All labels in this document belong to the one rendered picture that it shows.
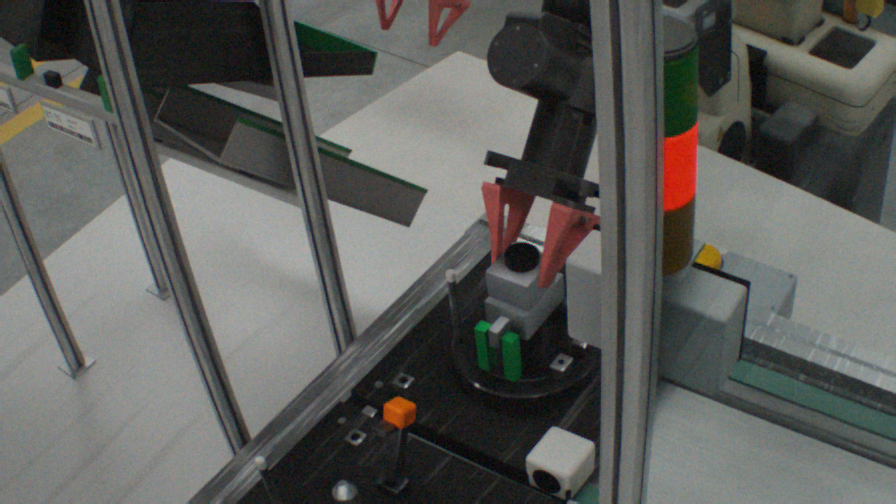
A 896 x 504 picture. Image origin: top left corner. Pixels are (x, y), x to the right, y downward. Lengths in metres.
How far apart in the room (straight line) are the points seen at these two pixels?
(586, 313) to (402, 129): 0.87
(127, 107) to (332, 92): 2.63
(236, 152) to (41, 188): 2.48
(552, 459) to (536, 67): 0.32
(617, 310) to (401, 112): 0.98
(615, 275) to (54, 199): 2.81
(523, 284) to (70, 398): 0.60
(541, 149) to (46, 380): 0.69
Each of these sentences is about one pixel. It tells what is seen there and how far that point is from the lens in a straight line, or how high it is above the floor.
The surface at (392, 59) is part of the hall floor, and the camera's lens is 3.53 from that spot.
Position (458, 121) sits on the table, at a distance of 1.55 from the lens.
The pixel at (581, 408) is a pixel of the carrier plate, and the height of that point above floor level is 0.97.
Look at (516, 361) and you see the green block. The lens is 0.95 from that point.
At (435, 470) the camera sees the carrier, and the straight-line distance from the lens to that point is 0.93.
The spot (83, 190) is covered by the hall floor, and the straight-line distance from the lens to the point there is 3.31.
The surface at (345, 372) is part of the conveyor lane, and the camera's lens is 1.04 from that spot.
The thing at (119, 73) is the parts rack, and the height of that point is 1.35.
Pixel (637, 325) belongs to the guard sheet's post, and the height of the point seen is 1.24.
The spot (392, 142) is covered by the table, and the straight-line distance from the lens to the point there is 1.52.
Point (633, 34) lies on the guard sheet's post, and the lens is 0.53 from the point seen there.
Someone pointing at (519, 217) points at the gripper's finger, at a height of 1.10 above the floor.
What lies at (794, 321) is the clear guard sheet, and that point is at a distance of 0.60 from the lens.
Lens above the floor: 1.69
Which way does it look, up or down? 39 degrees down
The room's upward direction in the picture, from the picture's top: 8 degrees counter-clockwise
